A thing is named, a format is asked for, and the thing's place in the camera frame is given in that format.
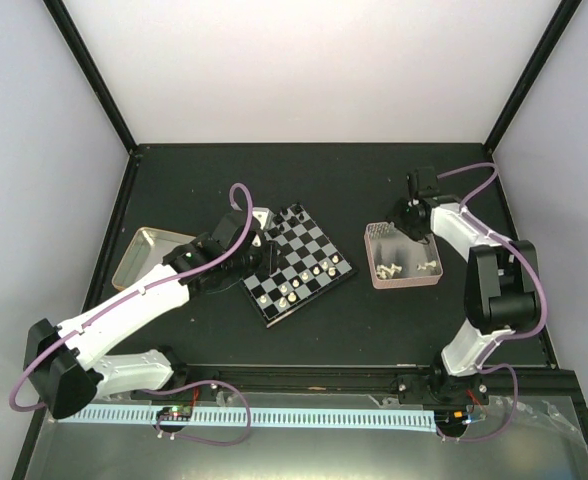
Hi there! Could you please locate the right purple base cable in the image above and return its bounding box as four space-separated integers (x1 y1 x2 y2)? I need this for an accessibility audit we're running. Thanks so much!
433 362 519 445

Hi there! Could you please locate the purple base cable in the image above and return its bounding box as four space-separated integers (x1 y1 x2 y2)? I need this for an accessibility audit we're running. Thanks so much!
433 362 519 445
153 379 253 445

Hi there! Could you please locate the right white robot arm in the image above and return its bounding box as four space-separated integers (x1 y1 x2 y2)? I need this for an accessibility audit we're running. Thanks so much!
387 167 548 404

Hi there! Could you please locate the right black frame post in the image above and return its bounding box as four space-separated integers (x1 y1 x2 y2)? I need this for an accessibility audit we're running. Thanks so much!
483 0 582 155

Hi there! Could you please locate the white slotted cable duct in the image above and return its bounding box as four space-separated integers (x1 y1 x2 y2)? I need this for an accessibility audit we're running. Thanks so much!
63 404 436 433

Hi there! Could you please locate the black frame post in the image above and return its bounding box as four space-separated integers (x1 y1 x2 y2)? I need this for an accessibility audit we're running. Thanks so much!
43 0 137 154
483 0 582 155

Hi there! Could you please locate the gold metal tin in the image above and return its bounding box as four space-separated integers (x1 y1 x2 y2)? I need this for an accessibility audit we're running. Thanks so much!
111 227 194 291

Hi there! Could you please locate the left black frame post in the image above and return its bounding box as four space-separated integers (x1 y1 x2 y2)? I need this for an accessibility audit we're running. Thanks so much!
43 0 137 154

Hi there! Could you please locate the black mounting rail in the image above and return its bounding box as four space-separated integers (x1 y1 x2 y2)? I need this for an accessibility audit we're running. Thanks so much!
135 365 487 408

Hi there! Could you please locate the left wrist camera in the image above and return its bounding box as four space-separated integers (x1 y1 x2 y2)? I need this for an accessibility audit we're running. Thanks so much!
249 207 273 248

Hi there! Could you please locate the pink tin with pieces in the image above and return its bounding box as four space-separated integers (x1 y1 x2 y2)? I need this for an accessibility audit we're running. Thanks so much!
364 222 443 290

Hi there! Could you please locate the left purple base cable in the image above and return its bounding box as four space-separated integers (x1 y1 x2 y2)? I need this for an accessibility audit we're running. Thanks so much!
153 379 253 445

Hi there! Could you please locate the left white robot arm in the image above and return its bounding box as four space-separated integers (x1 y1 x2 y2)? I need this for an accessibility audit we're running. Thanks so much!
24 208 276 419

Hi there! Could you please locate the black and white chessboard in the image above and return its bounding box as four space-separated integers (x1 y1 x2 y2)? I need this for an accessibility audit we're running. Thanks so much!
242 202 357 328

